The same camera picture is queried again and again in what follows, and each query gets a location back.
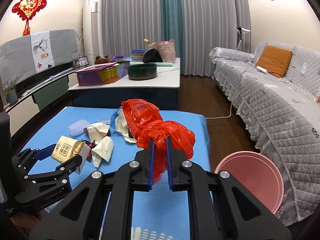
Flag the red plastic bag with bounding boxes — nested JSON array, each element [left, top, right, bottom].
[[121, 99, 195, 184]]

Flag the pink plastic trash basin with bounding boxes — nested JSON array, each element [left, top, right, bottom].
[[215, 151, 284, 213]]

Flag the white foam net sleeve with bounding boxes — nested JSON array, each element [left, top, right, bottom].
[[67, 119, 89, 137]]

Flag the white crumpled tissue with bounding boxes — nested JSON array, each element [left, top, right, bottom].
[[91, 137, 114, 168]]

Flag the crumpled white paper wrapper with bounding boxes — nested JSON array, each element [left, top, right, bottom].
[[84, 122, 110, 142]]

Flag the tv cabinet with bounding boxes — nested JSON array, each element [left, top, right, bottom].
[[4, 68, 77, 135]]

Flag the blue table mat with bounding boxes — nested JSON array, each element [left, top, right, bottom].
[[21, 106, 212, 240]]

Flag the small potted plant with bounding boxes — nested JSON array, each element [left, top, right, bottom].
[[3, 77, 18, 105]]

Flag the white crumpled paper bag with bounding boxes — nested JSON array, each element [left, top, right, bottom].
[[114, 107, 136, 144]]

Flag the grey covered television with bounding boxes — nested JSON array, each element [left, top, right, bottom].
[[1, 29, 79, 85]]

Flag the colourful storage box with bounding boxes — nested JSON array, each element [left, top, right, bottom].
[[75, 61, 130, 86]]

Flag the grey quilted sofa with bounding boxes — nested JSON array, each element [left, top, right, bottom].
[[209, 42, 319, 226]]

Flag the dark green round basin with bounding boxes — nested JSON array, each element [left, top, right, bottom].
[[128, 63, 157, 80]]

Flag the white coffee table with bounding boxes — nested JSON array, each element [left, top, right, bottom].
[[68, 58, 181, 110]]

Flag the stacked coloured bowls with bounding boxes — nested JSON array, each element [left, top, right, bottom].
[[130, 49, 145, 61]]

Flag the black hat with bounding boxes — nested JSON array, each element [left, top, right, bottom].
[[143, 48, 163, 63]]

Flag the white power strip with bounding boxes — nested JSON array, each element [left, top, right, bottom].
[[255, 66, 268, 74]]

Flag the red chinese knot decoration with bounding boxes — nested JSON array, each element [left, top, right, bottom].
[[11, 0, 47, 36]]

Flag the pink fabric basket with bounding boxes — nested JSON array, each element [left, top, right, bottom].
[[148, 39, 176, 63]]

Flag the orange cushion near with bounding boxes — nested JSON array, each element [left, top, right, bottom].
[[255, 45, 293, 78]]

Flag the white standing air conditioner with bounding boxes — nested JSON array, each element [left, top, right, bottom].
[[82, 0, 104, 64]]

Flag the white floor lamp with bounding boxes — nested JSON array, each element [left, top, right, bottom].
[[236, 26, 251, 52]]

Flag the teal curtain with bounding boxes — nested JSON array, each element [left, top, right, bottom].
[[161, 0, 185, 74]]

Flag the grey curtain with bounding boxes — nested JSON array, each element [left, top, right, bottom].
[[101, 0, 251, 76]]

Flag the white power cable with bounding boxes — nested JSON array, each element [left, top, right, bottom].
[[205, 55, 258, 120]]

